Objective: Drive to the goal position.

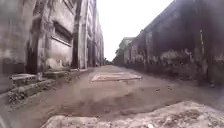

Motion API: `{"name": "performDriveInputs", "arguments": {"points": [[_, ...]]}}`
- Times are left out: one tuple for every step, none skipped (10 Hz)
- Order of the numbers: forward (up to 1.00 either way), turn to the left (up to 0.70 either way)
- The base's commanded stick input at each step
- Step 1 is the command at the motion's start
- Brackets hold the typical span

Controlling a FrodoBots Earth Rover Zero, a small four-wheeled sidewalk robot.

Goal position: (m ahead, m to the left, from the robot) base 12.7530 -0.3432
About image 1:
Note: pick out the flat concrete slab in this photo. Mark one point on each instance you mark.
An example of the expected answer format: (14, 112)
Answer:
(115, 77)

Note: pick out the pale distant building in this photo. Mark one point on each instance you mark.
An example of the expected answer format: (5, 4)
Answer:
(124, 42)

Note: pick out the brown dirt road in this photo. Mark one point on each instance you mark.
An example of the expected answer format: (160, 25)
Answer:
(110, 95)

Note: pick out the grey weathered building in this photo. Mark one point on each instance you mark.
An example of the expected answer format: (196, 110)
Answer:
(60, 36)

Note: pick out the robot's own part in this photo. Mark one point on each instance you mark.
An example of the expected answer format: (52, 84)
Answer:
(150, 126)

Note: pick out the pale broken concrete slab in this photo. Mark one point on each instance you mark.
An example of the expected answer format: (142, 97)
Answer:
(173, 116)

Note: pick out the row of stone blocks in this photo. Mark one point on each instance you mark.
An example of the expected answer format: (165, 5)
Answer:
(28, 89)

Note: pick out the long grey weathered wall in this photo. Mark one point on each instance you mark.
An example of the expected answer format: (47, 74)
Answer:
(173, 43)

